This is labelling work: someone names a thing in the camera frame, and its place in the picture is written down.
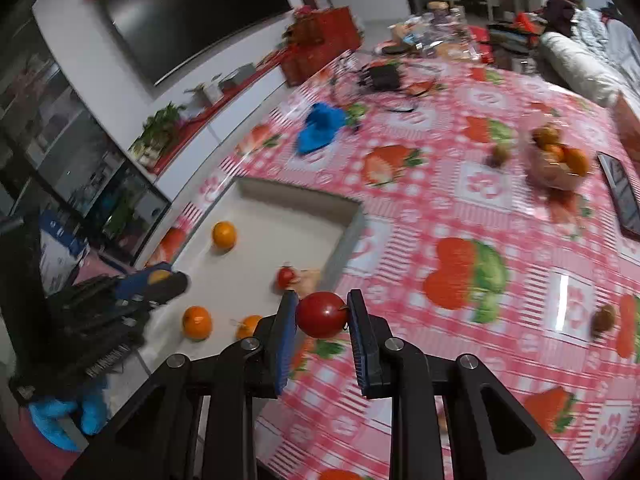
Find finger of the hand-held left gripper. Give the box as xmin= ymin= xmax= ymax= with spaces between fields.
xmin=114 ymin=262 xmax=190 ymax=308

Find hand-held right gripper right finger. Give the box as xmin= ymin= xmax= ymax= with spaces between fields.
xmin=346 ymin=288 xmax=586 ymax=480

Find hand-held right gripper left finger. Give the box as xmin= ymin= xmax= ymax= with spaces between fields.
xmin=62 ymin=290 xmax=301 ymax=480

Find orange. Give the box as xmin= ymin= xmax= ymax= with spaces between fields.
xmin=211 ymin=221 xmax=237 ymax=251
xmin=561 ymin=147 xmax=591 ymax=177
xmin=181 ymin=306 xmax=213 ymax=342
xmin=235 ymin=314 xmax=264 ymax=341

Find physalis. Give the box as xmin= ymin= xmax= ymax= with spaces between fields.
xmin=293 ymin=268 xmax=322 ymax=297
xmin=531 ymin=124 xmax=562 ymax=150

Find white tray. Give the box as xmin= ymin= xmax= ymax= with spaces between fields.
xmin=102 ymin=176 xmax=366 ymax=431

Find clear glass bowl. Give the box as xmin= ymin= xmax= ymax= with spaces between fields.
xmin=522 ymin=127 xmax=593 ymax=192

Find person's left hand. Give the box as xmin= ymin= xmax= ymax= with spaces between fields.
xmin=27 ymin=377 xmax=110 ymax=453

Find strawberry checkered tablecloth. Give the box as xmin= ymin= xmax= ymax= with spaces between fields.
xmin=145 ymin=47 xmax=640 ymax=480

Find green potted plant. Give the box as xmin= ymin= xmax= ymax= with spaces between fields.
xmin=130 ymin=101 xmax=185 ymax=162

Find blue cloth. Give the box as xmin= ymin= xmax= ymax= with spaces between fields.
xmin=297 ymin=102 xmax=349 ymax=156

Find brown kiwi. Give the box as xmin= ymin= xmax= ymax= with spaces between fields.
xmin=485 ymin=144 xmax=511 ymax=168
xmin=590 ymin=304 xmax=618 ymax=337

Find dark power adapter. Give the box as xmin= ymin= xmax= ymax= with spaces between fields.
xmin=367 ymin=62 xmax=402 ymax=92

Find black television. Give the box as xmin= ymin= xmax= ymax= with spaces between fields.
xmin=94 ymin=0 xmax=295 ymax=87

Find red gift box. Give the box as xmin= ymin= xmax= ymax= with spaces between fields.
xmin=280 ymin=6 xmax=362 ymax=87

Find black phone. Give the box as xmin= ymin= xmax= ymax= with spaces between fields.
xmin=596 ymin=152 xmax=640 ymax=240

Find clear plastic bags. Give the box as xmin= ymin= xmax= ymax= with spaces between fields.
xmin=390 ymin=15 xmax=481 ymax=61

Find grey quilt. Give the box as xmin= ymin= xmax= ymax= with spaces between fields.
xmin=540 ymin=7 xmax=640 ymax=108

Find black power adapter with cable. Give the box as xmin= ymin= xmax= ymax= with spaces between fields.
xmin=332 ymin=57 xmax=446 ymax=113

